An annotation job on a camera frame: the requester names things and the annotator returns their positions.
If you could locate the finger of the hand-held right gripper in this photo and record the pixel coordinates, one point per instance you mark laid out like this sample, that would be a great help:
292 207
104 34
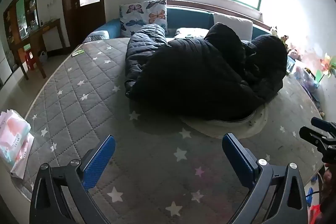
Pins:
324 124
311 134

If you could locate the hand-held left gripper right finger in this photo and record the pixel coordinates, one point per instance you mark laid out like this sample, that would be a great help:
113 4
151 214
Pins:
240 158

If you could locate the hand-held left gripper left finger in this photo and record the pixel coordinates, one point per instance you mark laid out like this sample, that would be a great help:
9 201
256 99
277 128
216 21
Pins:
101 158

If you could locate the black puffer jacket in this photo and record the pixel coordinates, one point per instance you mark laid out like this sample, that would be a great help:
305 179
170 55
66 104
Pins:
199 74

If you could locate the person's right forearm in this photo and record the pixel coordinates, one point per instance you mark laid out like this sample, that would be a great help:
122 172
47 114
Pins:
330 192

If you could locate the white cloth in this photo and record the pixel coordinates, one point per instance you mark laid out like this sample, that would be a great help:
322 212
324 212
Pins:
231 127

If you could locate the colourful pinwheel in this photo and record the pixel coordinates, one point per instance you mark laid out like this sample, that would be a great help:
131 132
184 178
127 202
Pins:
326 65

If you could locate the heap of toys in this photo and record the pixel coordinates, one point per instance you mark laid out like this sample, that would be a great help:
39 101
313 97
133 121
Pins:
302 66

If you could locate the grey star quilted bed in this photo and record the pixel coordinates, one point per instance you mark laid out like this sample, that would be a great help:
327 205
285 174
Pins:
78 98

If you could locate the pink tissue pack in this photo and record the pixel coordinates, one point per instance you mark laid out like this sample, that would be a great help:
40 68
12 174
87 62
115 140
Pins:
25 161
13 134

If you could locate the small plush toy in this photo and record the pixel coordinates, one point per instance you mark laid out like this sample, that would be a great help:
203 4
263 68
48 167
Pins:
274 30

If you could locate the green card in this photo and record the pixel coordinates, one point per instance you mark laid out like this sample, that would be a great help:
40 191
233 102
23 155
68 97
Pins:
78 53

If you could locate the red plastic stool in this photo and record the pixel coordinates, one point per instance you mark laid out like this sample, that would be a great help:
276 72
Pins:
29 60

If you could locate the white cabinet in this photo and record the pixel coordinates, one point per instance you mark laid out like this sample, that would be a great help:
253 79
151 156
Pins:
4 66

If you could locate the white pillow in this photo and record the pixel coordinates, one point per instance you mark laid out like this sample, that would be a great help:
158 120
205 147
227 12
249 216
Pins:
233 22

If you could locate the light patterned pillow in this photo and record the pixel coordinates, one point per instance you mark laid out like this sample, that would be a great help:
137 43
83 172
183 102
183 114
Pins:
189 31

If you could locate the wooden desk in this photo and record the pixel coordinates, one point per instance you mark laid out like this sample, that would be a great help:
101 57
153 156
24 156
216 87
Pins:
39 32

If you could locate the brown door with glass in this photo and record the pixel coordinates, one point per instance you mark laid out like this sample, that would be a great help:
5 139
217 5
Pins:
78 16

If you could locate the butterfly print pillow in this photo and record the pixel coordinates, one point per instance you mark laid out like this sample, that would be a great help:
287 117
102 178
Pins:
143 16

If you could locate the blue bed headboard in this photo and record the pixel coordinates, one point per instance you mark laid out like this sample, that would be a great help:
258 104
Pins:
189 16

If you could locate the wooden wall cabinet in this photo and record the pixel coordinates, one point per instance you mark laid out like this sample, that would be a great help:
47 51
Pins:
23 16

